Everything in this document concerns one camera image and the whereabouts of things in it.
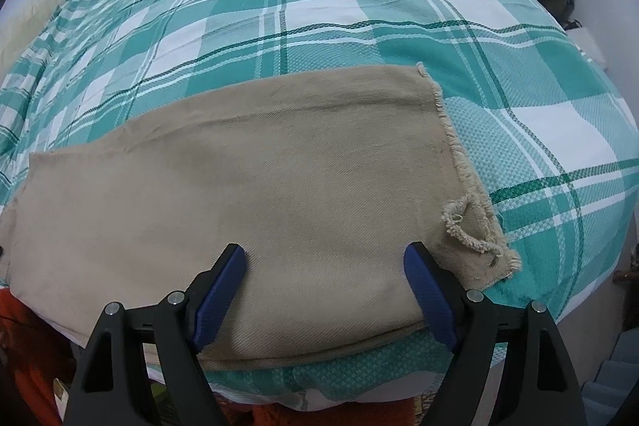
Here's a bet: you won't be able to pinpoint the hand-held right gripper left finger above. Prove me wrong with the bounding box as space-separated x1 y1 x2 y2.
62 243 248 426

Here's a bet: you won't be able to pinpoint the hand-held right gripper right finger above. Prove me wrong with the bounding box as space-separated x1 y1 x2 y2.
403 241 585 426

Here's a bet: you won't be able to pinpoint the beige pants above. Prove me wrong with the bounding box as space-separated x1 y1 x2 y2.
0 63 522 372

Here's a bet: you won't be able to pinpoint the grey blue cloth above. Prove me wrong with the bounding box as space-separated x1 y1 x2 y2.
581 331 639 426

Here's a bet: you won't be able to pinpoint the orange fleece cloth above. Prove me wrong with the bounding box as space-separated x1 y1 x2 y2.
0 286 425 426

